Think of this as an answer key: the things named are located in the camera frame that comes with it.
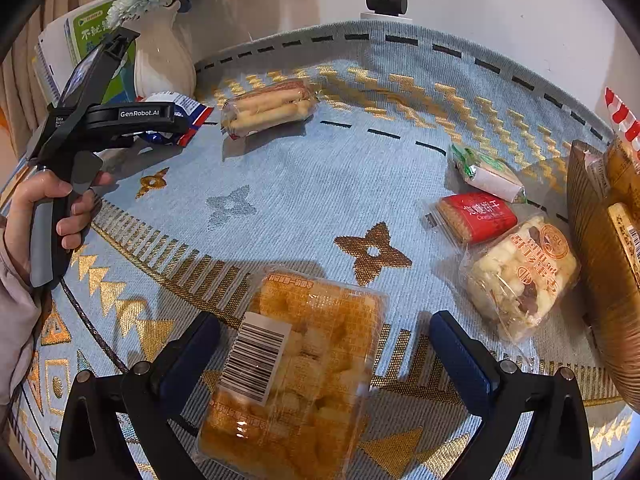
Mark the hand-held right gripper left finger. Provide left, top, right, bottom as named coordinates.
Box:
left=56, top=311, right=221, bottom=480

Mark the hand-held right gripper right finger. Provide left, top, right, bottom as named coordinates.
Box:
left=429, top=310, right=593, bottom=480

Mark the blue white red snack packet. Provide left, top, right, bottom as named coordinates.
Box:
left=135, top=91, right=213, bottom=147

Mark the clear nut nougat packet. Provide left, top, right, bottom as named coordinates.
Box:
left=460, top=215, right=581, bottom=343

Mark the golden cube snack pack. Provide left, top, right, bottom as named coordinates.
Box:
left=197, top=267, right=388, bottom=480

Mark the red cracker packet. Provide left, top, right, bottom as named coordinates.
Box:
left=425, top=192, right=518, bottom=246

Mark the gold ribbed bowl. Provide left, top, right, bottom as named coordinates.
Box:
left=566, top=140, right=640, bottom=411

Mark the breadstick packet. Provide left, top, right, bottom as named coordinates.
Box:
left=220, top=79, right=321, bottom=141

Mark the green white snack packet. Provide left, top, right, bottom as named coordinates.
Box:
left=450, top=142, right=527, bottom=204

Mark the tan cracker pack with barcode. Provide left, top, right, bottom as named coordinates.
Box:
left=607, top=202, right=640, bottom=266

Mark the orange snack packet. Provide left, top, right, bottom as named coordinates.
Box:
left=602, top=137, right=640, bottom=206

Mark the red white striped packet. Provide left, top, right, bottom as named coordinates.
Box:
left=602, top=86, right=640, bottom=153

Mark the person's left forearm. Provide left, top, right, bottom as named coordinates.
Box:
left=0, top=215, right=45, bottom=426

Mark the person's left hand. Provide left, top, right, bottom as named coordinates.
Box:
left=4, top=170, right=113, bottom=266

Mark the white ribbed vase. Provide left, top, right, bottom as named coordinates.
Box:
left=134, top=2, right=197, bottom=101

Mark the green cover book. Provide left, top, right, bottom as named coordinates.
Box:
left=35, top=0, right=138, bottom=108

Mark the blue patterned tablecloth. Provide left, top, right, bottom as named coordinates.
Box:
left=0, top=20, right=640, bottom=480

